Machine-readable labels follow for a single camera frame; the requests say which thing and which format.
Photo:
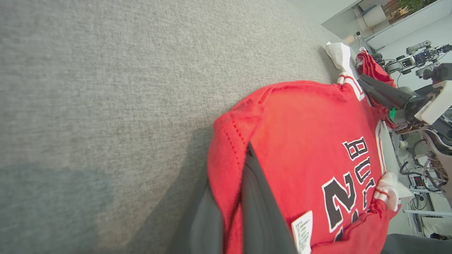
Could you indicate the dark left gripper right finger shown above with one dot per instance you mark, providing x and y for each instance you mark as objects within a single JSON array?
[{"x": 261, "y": 218}]

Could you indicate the grey background robot arm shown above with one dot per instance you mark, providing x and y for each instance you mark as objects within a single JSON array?
[{"x": 406, "y": 61}]

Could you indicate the white cylindrical bin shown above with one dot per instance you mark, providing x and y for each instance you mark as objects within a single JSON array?
[{"x": 375, "y": 16}]

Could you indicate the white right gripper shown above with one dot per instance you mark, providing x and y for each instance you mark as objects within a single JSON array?
[{"x": 415, "y": 109}]

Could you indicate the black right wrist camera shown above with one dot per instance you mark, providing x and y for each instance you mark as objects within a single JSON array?
[{"x": 439, "y": 72}]

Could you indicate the white metal rack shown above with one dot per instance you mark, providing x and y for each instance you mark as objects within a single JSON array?
[{"x": 423, "y": 213}]

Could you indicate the red white basketball jersey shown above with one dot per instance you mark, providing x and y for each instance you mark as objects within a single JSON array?
[{"x": 300, "y": 141}]

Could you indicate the small white security camera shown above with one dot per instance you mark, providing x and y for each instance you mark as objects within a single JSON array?
[{"x": 358, "y": 34}]

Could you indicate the white power supply box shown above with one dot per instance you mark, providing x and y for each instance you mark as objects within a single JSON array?
[{"x": 418, "y": 181}]

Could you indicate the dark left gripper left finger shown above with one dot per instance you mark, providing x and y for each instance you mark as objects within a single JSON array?
[{"x": 208, "y": 236}]

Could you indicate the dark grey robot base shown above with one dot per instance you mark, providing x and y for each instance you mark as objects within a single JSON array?
[{"x": 416, "y": 245}]

